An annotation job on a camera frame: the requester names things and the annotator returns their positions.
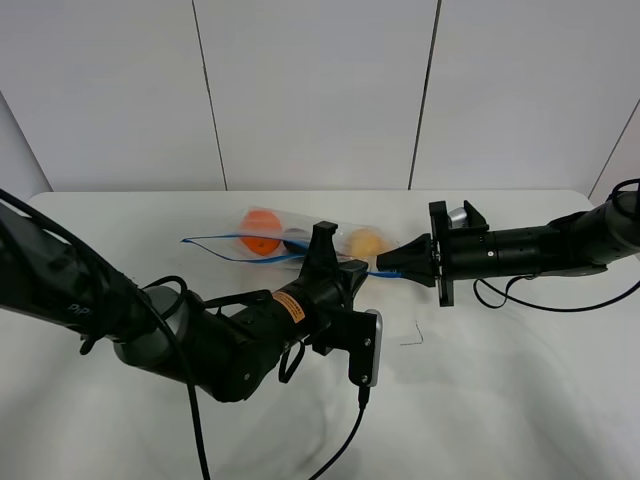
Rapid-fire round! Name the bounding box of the orange ball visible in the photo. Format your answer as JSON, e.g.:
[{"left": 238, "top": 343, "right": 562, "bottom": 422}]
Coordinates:
[{"left": 239, "top": 209, "right": 282, "bottom": 257}]

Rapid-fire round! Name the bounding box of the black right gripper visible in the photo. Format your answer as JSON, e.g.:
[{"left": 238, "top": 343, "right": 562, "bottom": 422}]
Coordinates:
[{"left": 376, "top": 201, "right": 495, "bottom": 307}]

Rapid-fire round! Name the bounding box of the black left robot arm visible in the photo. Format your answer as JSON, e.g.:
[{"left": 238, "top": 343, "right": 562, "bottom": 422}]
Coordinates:
[{"left": 1, "top": 194, "right": 382, "bottom": 402}]

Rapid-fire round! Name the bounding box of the yellow ball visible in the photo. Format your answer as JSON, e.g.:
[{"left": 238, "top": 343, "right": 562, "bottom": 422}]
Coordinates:
[{"left": 346, "top": 228, "right": 391, "bottom": 259}]

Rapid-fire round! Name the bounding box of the dark flat object in bag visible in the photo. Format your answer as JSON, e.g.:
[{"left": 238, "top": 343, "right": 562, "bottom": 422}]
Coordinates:
[{"left": 282, "top": 228, "right": 311, "bottom": 256}]

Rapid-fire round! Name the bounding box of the clear zip bag blue seal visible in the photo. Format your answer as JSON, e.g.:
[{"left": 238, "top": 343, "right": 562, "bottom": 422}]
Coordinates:
[{"left": 182, "top": 206, "right": 399, "bottom": 278}]

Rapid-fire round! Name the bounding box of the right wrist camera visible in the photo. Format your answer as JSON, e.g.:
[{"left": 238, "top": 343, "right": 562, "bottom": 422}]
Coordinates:
[{"left": 448, "top": 200, "right": 489, "bottom": 232}]

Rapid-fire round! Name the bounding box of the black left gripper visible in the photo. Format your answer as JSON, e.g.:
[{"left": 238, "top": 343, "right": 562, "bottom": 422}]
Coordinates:
[{"left": 273, "top": 221, "right": 369, "bottom": 347}]

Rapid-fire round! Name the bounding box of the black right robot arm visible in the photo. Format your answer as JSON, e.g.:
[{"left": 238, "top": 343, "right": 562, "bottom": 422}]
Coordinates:
[{"left": 376, "top": 190, "right": 639, "bottom": 307}]

